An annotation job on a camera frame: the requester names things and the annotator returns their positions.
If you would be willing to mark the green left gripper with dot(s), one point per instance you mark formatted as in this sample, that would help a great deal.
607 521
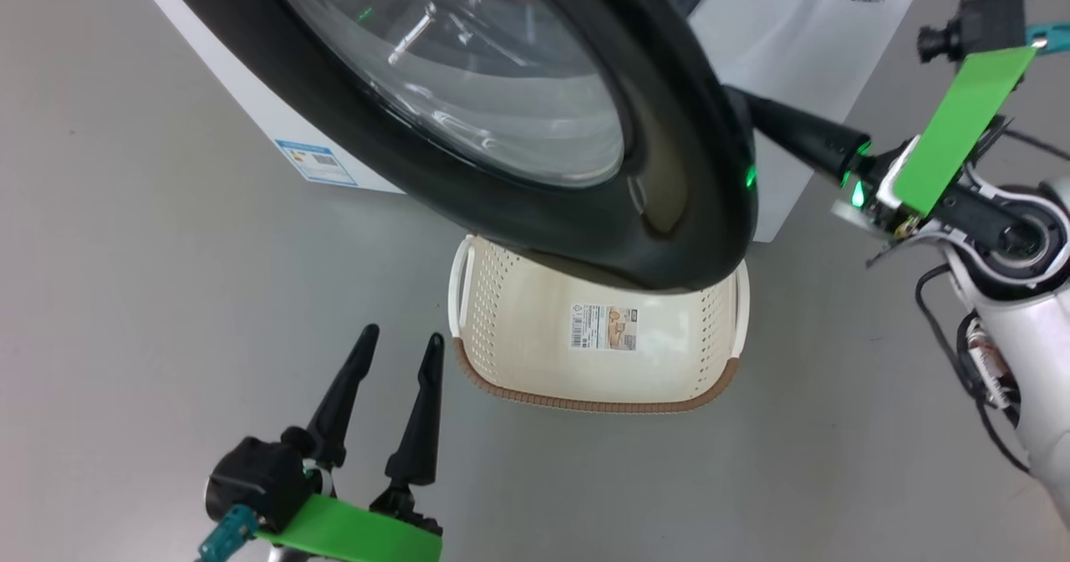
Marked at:
351 533

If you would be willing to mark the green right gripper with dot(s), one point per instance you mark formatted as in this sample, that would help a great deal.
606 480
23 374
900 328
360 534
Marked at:
961 127

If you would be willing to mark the black round glass washer door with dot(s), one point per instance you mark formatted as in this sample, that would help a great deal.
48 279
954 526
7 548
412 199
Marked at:
685 169

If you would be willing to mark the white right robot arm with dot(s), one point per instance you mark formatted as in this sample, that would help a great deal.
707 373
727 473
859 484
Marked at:
1036 336

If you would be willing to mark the white front-load washing machine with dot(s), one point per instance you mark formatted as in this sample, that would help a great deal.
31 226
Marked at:
802 52

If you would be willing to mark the cream perforated laundry basket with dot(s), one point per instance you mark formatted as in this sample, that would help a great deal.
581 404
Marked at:
535 336

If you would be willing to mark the white basket label sticker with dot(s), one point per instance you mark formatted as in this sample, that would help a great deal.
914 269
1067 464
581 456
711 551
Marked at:
603 326

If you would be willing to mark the blue energy label sticker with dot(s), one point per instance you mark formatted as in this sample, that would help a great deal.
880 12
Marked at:
316 162

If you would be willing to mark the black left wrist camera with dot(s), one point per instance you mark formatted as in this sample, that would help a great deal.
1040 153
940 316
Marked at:
255 478

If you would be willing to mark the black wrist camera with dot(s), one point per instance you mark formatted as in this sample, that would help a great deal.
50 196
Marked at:
255 478
986 22

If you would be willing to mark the teal left camera plug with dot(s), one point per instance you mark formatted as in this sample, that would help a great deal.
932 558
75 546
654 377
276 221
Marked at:
224 537

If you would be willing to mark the teal camera plug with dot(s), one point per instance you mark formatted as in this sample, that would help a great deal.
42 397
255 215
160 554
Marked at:
224 537
1053 33

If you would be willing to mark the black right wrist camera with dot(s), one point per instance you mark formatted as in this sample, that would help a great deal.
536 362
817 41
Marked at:
986 22

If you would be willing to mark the teal right camera plug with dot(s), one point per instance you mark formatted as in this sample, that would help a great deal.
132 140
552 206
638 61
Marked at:
1053 33

